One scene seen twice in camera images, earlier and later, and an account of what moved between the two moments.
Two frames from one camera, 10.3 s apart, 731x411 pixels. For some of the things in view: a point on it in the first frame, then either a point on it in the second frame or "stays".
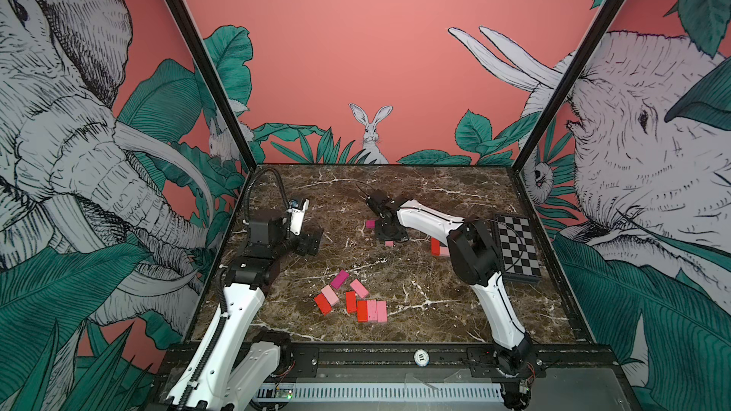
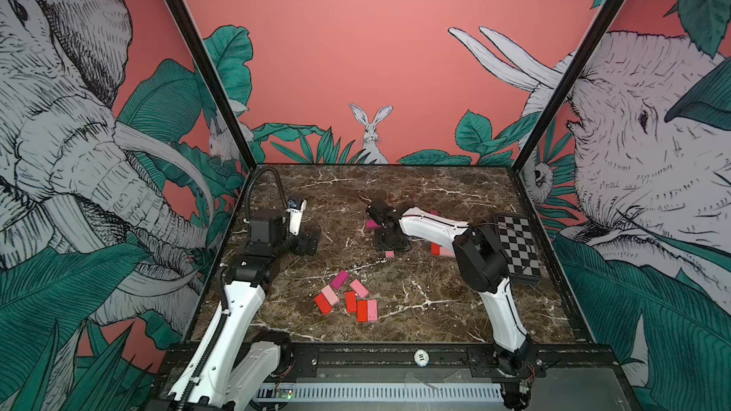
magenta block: x=339 y=280 stays
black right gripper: x=379 y=234 to x=399 y=247
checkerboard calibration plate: x=518 y=248 stays
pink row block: x=372 y=310 stays
